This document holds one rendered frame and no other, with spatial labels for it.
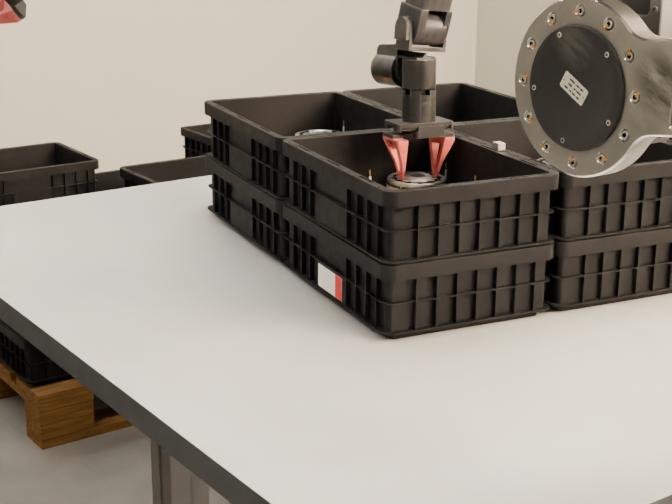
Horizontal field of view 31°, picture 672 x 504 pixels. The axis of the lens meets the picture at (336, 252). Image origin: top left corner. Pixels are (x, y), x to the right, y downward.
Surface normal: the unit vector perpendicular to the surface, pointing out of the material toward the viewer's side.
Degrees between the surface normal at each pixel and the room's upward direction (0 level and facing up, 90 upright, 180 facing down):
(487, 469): 0
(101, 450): 0
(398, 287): 90
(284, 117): 90
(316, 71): 90
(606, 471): 0
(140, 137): 90
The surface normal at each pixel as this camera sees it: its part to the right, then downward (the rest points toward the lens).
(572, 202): 0.42, 0.27
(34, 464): 0.01, -0.96
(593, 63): -0.82, 0.16
